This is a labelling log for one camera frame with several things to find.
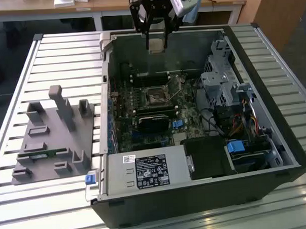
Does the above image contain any graphics card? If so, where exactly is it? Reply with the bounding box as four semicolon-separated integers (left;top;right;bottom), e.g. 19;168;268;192
137;114;170;134

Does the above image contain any green RAM stick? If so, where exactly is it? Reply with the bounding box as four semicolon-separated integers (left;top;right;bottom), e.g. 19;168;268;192
29;147;69;160

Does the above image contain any wooden cabinet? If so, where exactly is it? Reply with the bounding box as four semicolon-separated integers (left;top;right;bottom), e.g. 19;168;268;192
235;0;306;56

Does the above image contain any pale blue hanging cloth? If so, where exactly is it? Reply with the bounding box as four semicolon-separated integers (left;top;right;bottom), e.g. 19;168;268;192
182;0;203;24

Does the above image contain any black open PC case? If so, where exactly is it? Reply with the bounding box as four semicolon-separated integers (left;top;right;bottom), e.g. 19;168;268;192
82;21;306;229

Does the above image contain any silver CPU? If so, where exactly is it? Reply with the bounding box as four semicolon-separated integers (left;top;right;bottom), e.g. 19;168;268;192
148;38;165;54

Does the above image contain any green motherboard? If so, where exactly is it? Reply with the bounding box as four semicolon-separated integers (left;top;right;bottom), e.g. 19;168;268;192
107;74;203;154

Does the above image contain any wooden desk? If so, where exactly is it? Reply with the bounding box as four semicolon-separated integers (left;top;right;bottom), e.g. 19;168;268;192
0;0;249;35

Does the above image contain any yellow red wire bundle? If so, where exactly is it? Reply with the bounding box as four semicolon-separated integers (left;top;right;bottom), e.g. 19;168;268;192
229;112;260;138

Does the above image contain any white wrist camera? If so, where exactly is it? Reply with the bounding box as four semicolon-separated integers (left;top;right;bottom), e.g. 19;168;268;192
168;0;199;18

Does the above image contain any silver drive cage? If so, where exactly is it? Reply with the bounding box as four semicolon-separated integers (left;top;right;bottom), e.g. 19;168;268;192
199;37;256;108

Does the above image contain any CPU socket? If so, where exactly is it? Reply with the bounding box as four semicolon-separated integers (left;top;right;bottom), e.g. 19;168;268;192
143;85;173;107

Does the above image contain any blue disk carrier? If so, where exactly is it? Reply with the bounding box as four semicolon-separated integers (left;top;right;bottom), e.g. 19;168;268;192
226;140;247;156

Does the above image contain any silver power supply unit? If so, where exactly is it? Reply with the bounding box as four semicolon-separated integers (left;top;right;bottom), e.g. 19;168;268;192
104;149;192;198

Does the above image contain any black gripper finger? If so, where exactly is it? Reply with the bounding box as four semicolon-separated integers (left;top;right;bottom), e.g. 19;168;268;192
162;7;182;49
129;0;153;51

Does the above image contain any grey parts rack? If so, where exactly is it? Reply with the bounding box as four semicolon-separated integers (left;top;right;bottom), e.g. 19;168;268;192
8;83;99;186

